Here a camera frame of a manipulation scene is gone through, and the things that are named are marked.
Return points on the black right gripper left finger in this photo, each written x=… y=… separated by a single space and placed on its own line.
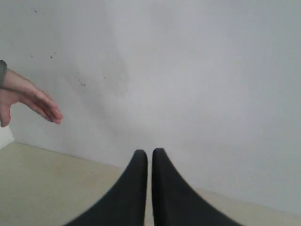
x=124 y=204

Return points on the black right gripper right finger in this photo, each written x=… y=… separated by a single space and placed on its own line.
x=175 y=203

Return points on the person's bare hand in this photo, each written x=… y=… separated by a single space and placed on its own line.
x=18 y=89

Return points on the grey sleeved forearm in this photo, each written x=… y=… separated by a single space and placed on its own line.
x=3 y=72

